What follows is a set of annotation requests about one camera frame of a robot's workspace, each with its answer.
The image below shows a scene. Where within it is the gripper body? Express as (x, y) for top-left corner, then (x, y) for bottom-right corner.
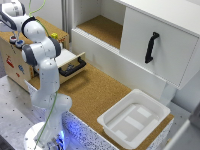
(0, 15), (18, 34)

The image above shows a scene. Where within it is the wooden drawer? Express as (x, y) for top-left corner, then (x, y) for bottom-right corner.
(54, 49), (87, 78)

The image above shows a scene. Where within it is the black drawer handle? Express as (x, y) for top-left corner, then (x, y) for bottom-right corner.
(58, 56), (87, 78)

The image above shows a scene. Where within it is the white sliding door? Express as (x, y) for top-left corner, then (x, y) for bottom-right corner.
(119, 6), (200, 90)

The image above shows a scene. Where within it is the white plastic box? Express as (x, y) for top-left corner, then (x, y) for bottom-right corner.
(96, 88), (172, 150)

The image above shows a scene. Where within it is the green cable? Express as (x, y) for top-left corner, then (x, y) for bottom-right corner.
(27, 0), (60, 150)

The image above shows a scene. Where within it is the blue button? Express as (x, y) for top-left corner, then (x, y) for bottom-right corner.
(15, 39), (25, 48)

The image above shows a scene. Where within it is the wooden drawer box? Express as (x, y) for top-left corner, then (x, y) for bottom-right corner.
(0, 16), (71, 93)

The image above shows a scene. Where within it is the yellow block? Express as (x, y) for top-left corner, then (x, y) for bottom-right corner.
(50, 32), (59, 40)

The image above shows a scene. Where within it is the red button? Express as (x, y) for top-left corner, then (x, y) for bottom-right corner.
(8, 35), (18, 45)

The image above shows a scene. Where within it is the white cabinet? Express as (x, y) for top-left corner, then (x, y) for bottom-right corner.
(70, 0), (200, 112)

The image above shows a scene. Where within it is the black door handle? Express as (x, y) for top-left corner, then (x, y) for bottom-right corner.
(144, 31), (161, 65)

